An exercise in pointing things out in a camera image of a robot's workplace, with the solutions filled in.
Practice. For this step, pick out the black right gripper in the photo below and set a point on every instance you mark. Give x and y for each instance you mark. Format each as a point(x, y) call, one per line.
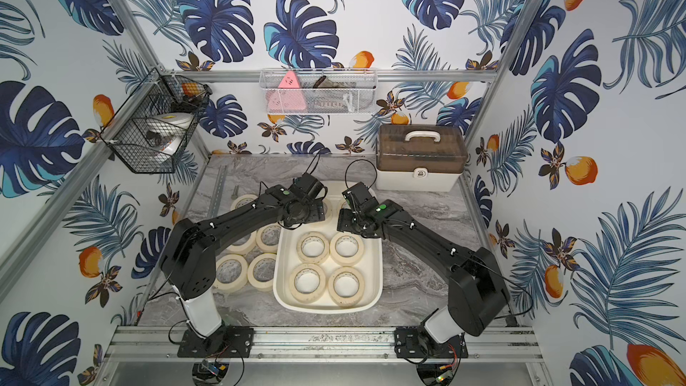
point(343, 221)

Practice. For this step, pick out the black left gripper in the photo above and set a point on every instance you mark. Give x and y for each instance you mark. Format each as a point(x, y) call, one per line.
point(295, 212)

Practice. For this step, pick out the cream masking tape roll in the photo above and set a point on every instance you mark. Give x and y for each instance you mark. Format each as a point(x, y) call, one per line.
point(231, 274)
point(307, 283)
point(268, 238)
point(261, 272)
point(347, 249)
point(243, 245)
point(242, 201)
point(346, 286)
point(313, 248)

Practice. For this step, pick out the white plastic storage tray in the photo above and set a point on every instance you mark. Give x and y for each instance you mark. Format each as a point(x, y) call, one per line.
point(370, 265)

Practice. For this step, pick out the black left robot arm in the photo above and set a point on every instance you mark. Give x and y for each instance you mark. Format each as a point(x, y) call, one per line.
point(188, 260)

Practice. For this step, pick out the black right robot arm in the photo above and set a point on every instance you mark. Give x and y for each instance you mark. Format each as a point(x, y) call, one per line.
point(477, 290)

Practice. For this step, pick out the brown lidded storage box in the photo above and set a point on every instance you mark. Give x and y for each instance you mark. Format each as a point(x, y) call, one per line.
point(420, 158)

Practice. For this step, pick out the pink triangular object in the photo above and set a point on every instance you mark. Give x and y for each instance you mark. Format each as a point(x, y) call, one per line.
point(288, 97)

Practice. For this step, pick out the white object in basket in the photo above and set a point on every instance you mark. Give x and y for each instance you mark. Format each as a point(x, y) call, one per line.
point(166, 131)

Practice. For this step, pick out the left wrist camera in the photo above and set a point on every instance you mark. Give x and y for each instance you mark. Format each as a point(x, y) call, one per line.
point(306, 187)

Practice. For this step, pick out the white mesh wall basket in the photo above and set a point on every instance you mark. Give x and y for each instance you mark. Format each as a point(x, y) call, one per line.
point(329, 91)

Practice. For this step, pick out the black wire basket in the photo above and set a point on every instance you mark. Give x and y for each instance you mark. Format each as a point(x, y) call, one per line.
point(156, 94)

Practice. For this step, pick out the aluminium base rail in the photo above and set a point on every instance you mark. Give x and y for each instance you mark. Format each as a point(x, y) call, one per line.
point(318, 344)

